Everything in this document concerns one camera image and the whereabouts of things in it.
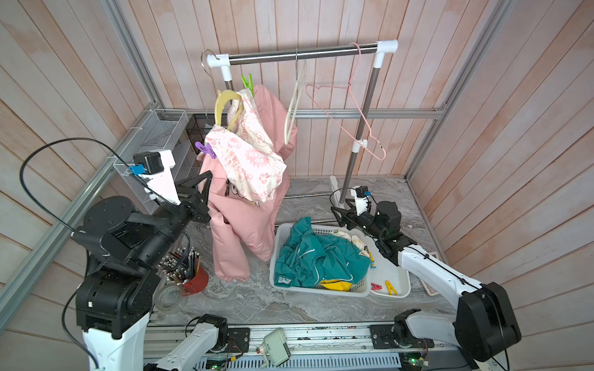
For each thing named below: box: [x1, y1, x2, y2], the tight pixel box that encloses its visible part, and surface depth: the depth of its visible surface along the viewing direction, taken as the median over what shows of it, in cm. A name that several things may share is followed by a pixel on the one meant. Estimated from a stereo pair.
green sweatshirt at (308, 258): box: [273, 217, 371, 289], surface depth 79 cm
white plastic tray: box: [369, 238, 411, 299], surface depth 85 cm
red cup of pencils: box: [157, 246, 210, 297], surface depth 78 cm
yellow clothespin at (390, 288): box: [384, 279, 399, 296], surface depth 85 cm
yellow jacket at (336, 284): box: [318, 279, 354, 292], surface depth 80 cm
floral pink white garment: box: [204, 88, 287, 204], surface depth 53 cm
